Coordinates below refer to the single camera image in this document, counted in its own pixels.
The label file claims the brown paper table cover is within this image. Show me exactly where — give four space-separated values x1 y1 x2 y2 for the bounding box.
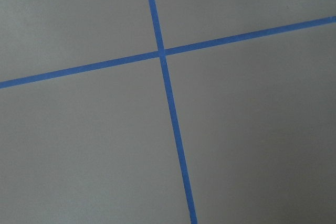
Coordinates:
1 0 335 223

